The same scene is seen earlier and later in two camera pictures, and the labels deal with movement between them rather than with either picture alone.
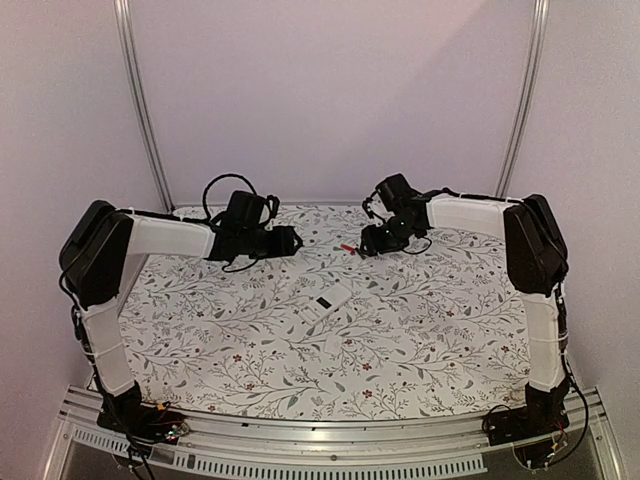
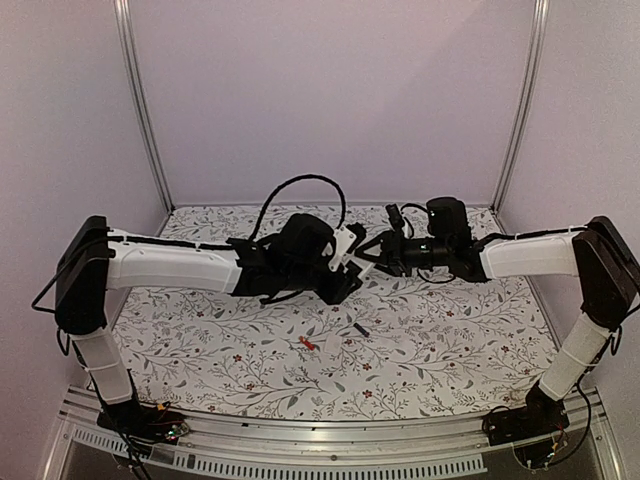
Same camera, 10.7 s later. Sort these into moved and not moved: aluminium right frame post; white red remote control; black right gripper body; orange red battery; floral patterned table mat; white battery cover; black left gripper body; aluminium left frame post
Moved: orange red battery; black left gripper body; black right gripper body; white red remote control
Not moved: floral patterned table mat; white battery cover; aluminium right frame post; aluminium left frame post
